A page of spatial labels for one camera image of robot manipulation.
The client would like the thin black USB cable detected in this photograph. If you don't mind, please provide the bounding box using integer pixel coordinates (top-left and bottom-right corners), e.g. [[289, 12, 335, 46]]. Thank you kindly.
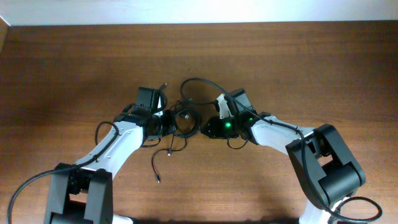
[[141, 83, 202, 184]]

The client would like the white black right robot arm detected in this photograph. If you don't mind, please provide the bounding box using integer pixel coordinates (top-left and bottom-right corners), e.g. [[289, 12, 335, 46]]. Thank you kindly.
[[202, 89, 366, 223]]

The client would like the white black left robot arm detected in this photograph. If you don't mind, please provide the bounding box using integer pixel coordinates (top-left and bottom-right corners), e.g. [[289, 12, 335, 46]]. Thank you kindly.
[[44, 87, 174, 224]]

